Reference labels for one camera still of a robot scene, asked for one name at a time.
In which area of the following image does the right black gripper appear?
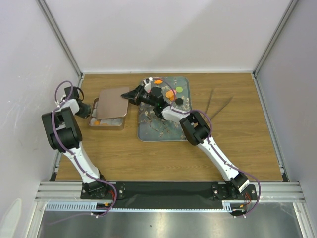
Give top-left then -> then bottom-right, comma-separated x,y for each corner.
121,85 -> 157,107

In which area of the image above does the brown translucent box lid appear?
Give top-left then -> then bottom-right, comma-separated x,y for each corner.
96,87 -> 130,119

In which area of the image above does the clear box with paper cups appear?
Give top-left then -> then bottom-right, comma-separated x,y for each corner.
88,98 -> 125,131

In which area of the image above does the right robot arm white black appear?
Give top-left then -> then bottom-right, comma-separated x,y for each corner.
121,85 -> 250,199

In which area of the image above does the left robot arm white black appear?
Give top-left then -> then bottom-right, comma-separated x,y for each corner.
41,86 -> 115,199

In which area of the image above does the orange fish cookie top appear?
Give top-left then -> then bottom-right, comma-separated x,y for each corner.
154,78 -> 163,85

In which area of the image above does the orange round cookie stacked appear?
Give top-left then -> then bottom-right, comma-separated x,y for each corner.
165,91 -> 174,98

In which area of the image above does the floral patterned metal tray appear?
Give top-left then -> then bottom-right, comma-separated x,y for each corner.
137,76 -> 192,142

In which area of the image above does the green round cookie top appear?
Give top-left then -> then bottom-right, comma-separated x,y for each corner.
175,86 -> 183,93

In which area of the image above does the black round cookie top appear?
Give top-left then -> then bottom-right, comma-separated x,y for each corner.
175,98 -> 184,106

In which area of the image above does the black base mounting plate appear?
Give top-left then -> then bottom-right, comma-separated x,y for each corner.
80,181 -> 258,210

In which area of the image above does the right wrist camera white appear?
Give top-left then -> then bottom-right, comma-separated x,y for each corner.
143,77 -> 153,87

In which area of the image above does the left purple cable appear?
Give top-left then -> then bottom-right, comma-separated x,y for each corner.
47,81 -> 118,225

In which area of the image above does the purple cable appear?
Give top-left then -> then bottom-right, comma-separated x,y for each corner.
158,78 -> 262,219
47,81 -> 118,225

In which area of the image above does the aluminium frame rail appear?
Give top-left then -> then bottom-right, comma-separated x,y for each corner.
35,182 -> 306,213

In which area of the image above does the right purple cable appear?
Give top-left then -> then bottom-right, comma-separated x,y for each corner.
158,78 -> 262,219

